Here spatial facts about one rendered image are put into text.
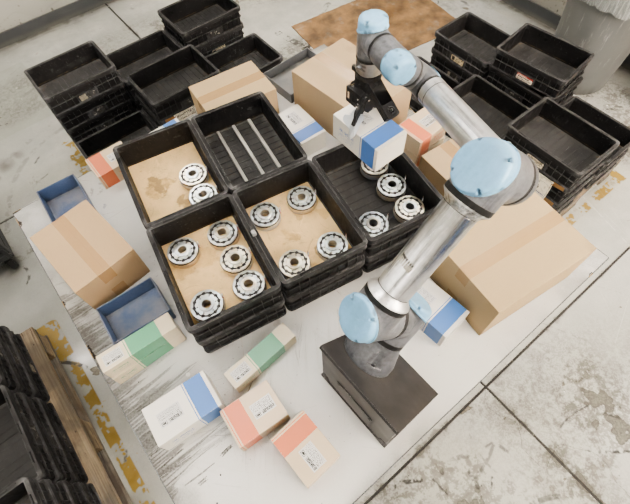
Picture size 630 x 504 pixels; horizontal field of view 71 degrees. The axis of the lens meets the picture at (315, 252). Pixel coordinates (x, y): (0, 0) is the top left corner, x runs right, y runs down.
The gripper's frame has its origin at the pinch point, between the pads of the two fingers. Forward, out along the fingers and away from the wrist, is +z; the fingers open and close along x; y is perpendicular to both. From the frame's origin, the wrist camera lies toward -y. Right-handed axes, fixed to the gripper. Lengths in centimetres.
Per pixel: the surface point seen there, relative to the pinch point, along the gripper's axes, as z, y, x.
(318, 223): 27.8, -2.0, 22.6
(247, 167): 28, 35, 27
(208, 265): 28, 8, 61
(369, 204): 27.9, -7.2, 3.7
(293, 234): 27.8, 0.0, 32.0
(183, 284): 28, 8, 71
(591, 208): 111, -49, -136
